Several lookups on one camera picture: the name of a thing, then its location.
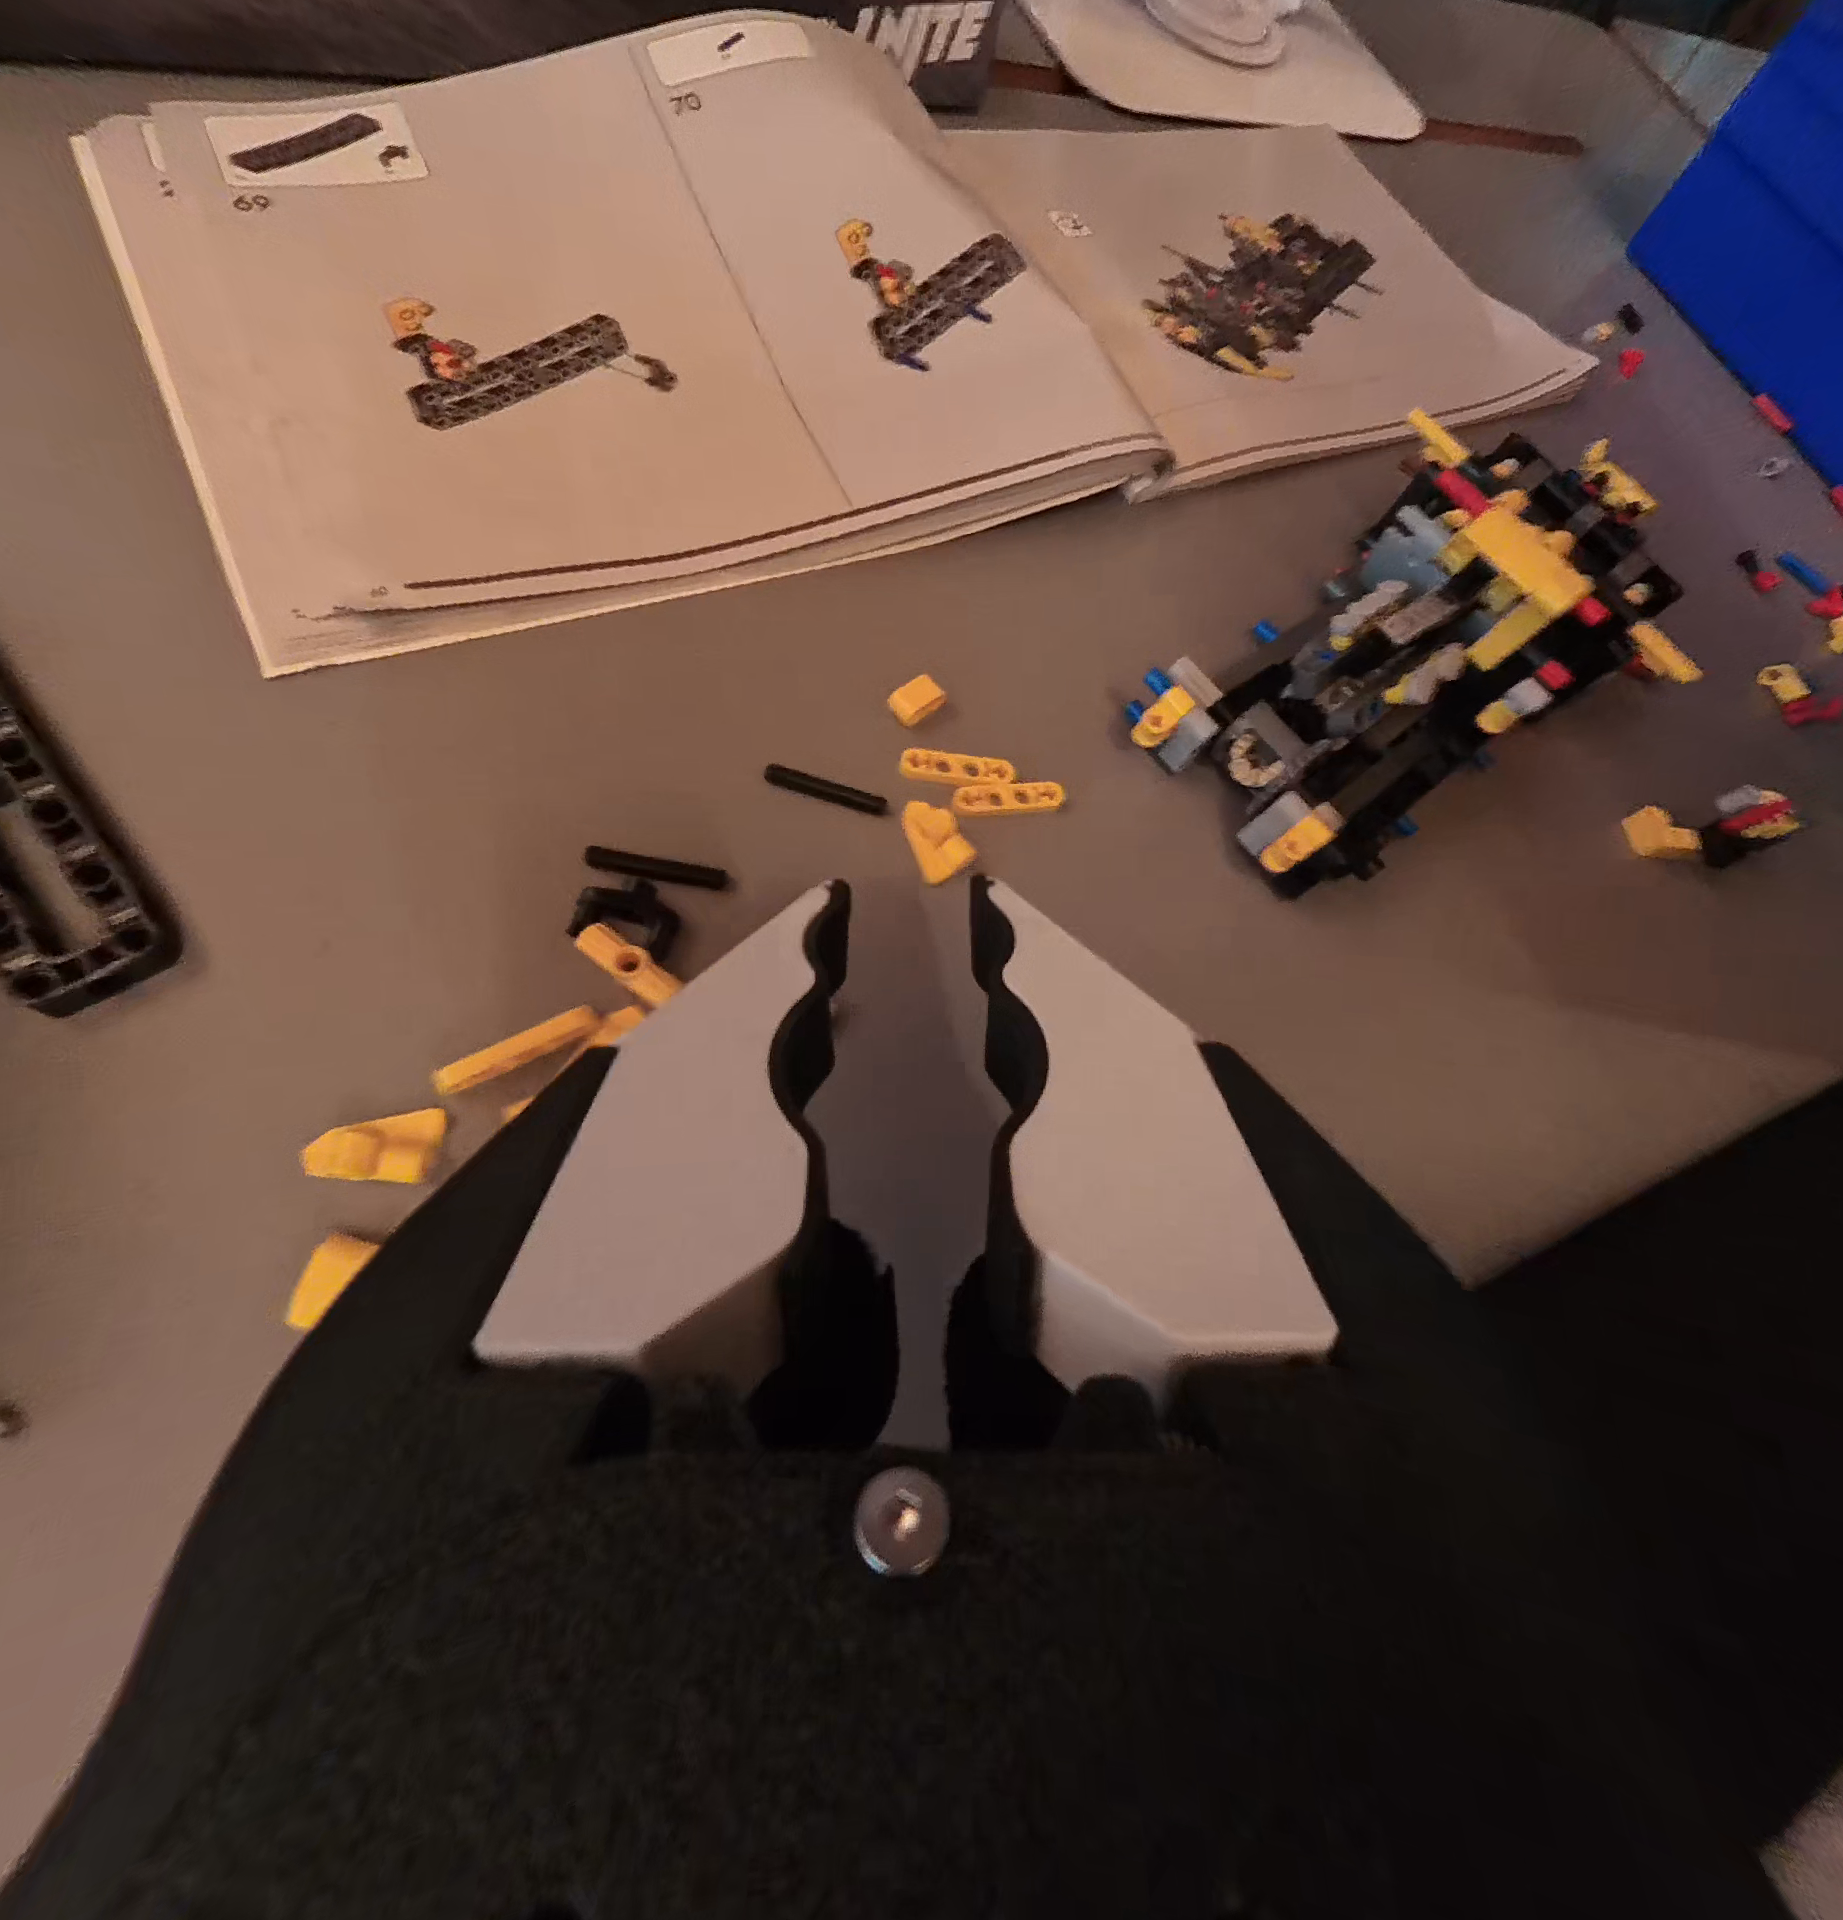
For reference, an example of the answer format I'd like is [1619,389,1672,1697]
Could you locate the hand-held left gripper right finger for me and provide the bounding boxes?
[967,875,1343,1394]

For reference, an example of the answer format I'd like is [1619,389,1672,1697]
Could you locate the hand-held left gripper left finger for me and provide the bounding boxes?
[471,878,851,1370]

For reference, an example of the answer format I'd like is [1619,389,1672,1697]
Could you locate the small black lego connector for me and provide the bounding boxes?
[567,878,682,950]

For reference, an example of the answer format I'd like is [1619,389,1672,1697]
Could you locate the lego car model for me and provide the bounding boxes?
[1122,407,1708,902]

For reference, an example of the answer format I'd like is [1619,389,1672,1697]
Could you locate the black lego frame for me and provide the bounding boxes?
[0,604,184,1022]

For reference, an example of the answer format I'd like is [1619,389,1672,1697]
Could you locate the black lego axle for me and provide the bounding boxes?
[763,762,891,820]
[582,844,732,893]

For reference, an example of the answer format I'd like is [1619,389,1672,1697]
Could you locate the loose yellow lego beams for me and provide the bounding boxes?
[283,676,1070,1335]

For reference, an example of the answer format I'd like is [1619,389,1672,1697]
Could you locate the scattered small lego pieces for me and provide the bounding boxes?
[1585,301,1843,732]

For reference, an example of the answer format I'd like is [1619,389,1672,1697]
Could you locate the lego instruction booklet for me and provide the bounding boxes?
[69,14,1600,680]

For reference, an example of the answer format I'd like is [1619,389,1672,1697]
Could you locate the lego set box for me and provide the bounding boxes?
[828,0,1002,112]

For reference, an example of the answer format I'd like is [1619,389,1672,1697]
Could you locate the blue plastic bin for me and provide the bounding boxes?
[1626,0,1843,503]

